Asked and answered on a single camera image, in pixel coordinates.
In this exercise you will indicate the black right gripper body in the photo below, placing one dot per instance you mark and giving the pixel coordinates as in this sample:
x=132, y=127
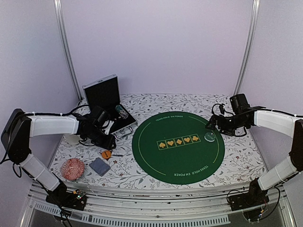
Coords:
x=228, y=126

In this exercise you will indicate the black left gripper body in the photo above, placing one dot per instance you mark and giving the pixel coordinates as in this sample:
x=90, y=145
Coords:
x=100, y=141

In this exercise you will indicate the green dealer button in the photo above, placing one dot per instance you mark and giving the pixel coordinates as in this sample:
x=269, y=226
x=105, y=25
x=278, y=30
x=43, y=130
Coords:
x=210, y=137

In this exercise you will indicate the orange big blind button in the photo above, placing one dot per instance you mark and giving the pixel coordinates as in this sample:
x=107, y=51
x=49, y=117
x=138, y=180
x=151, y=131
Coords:
x=107, y=154

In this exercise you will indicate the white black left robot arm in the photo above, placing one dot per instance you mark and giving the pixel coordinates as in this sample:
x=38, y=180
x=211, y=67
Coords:
x=22, y=126

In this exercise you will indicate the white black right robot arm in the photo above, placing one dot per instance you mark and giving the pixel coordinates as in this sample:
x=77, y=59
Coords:
x=246, y=116

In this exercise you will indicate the right poker chip stack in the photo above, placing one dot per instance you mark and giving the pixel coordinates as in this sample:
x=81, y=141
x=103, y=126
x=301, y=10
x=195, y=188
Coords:
x=122, y=112

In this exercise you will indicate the white ceramic mug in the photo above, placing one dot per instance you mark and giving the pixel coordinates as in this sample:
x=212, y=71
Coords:
x=72, y=139

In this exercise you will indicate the red patterned bowl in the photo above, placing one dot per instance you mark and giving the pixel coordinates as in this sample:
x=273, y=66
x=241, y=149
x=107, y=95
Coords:
x=72, y=169

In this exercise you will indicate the round green poker mat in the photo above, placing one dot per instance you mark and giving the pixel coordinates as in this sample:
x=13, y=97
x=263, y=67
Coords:
x=170, y=147

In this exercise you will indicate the aluminium poker chip case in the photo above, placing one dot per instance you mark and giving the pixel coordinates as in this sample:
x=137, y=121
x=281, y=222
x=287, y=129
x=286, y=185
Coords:
x=104, y=93

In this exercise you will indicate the aluminium front rail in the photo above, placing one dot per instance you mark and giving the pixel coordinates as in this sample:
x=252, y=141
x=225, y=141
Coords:
x=193, y=207

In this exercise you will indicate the right aluminium frame post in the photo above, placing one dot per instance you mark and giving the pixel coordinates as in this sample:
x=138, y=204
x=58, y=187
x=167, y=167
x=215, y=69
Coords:
x=248, y=46

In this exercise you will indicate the aluminium frame post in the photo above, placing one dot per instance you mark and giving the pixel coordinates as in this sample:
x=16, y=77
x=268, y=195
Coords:
x=65, y=46
x=248, y=46

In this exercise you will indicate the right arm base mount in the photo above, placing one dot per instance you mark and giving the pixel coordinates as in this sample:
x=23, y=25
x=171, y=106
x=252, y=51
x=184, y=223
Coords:
x=244, y=200

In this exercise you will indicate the left aluminium frame post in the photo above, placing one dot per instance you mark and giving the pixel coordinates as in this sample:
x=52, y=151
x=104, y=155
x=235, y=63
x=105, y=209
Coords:
x=65, y=46

